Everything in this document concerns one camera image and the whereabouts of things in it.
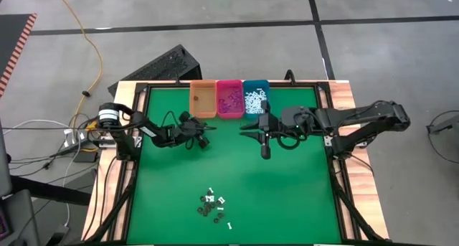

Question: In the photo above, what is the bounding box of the blue plastic bin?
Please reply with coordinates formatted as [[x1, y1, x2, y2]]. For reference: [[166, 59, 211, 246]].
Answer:
[[242, 80, 271, 116]]

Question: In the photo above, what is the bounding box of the black mat orange striped edge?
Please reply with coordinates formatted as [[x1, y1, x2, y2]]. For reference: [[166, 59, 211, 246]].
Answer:
[[0, 13, 38, 96]]

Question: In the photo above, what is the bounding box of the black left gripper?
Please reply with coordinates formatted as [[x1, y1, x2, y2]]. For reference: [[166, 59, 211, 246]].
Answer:
[[178, 111, 217, 149]]

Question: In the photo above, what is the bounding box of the yellow extension cable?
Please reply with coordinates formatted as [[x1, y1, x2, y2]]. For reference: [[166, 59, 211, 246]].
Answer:
[[52, 0, 104, 129]]

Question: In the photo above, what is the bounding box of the orange plastic bin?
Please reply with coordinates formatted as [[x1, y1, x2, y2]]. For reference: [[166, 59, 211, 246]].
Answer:
[[189, 80, 218, 119]]

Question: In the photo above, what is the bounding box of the white cable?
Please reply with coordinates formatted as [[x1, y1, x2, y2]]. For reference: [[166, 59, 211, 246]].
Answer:
[[62, 131, 82, 227]]

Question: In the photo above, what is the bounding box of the grey equipment cabinet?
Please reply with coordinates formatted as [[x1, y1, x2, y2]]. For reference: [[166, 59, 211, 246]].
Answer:
[[0, 120, 42, 246]]

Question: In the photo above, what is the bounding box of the wooden table border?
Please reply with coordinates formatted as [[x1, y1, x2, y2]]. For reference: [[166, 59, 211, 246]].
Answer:
[[81, 80, 390, 245]]

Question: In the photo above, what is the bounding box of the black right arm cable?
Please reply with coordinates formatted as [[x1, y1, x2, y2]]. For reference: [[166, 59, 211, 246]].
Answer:
[[275, 131, 306, 150]]

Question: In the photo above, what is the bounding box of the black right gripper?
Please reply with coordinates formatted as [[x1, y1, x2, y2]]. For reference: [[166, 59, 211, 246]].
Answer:
[[239, 101, 288, 160]]

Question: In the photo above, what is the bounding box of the pink plastic bin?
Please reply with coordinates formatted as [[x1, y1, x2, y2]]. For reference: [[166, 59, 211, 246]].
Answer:
[[216, 79, 245, 119]]

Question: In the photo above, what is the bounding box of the black mesh computer case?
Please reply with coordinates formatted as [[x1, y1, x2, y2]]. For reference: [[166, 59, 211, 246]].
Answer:
[[107, 44, 204, 96]]

